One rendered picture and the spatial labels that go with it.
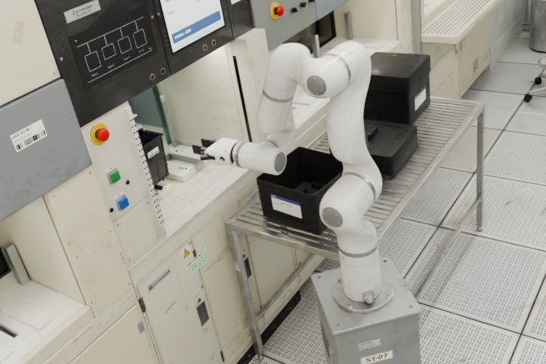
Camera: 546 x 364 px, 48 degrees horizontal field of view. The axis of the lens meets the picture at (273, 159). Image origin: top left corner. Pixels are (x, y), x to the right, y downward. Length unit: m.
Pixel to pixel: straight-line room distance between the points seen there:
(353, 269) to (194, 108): 1.13
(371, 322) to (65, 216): 0.95
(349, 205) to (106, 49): 0.85
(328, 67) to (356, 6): 2.26
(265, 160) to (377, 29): 2.02
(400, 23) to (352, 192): 2.08
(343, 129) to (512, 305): 1.68
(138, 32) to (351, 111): 0.75
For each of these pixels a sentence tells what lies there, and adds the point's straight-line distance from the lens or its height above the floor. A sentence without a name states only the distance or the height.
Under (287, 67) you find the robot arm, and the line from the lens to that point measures 1.62.
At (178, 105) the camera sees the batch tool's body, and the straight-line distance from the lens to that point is 2.72.
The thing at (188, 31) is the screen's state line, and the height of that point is 1.51.
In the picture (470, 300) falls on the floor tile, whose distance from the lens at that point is 3.08.
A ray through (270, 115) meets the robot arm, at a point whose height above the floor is 1.37.
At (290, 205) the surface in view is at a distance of 2.24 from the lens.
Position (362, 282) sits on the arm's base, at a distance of 1.89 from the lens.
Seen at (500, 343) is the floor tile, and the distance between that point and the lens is 2.91.
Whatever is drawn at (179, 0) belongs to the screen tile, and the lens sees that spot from 2.11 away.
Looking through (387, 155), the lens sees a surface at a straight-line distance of 2.48.
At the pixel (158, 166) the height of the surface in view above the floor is 1.00.
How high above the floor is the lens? 2.09
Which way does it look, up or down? 29 degrees down
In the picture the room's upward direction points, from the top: 10 degrees counter-clockwise
